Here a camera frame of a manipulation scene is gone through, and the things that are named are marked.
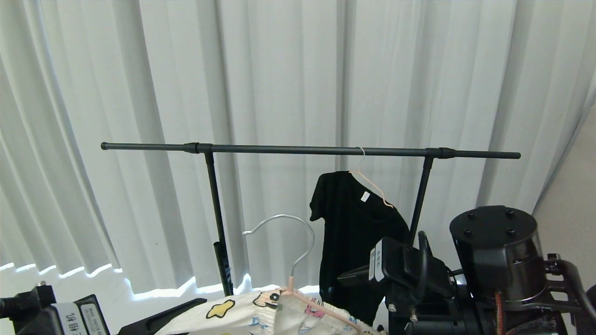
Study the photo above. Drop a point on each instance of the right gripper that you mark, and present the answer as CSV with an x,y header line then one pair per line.
x,y
437,325

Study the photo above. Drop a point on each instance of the cream printed garment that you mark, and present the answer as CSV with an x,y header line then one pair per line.
x,y
242,316

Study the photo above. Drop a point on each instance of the black clothes rack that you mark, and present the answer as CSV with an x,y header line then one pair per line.
x,y
279,150

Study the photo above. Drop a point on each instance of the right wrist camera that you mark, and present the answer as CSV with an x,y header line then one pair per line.
x,y
400,265

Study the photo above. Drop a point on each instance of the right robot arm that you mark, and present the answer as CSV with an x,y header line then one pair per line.
x,y
498,251

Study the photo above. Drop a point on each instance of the pink clothes hanger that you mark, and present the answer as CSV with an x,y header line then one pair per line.
x,y
378,194
290,283

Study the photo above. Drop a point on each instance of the black short-sleeved shirt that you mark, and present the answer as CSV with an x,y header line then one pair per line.
x,y
349,232

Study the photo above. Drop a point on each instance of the white curtain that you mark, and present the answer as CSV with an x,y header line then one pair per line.
x,y
279,70

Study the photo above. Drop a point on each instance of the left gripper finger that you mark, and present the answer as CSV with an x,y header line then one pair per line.
x,y
158,323

